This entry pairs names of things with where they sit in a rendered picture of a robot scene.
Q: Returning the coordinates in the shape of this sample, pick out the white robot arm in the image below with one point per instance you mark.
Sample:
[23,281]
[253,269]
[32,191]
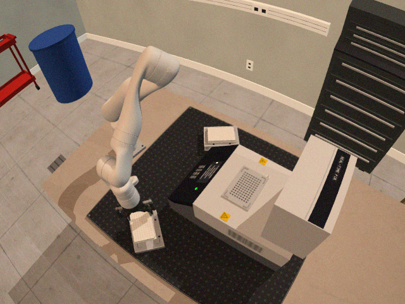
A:
[124,112]

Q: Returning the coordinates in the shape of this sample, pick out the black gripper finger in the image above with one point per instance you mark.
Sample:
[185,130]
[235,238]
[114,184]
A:
[122,214]
[149,206]

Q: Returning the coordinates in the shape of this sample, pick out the grey benchtop machine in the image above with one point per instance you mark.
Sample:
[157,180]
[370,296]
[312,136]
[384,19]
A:
[261,208]

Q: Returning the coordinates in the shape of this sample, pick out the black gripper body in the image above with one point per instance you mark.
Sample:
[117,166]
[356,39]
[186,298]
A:
[139,205]

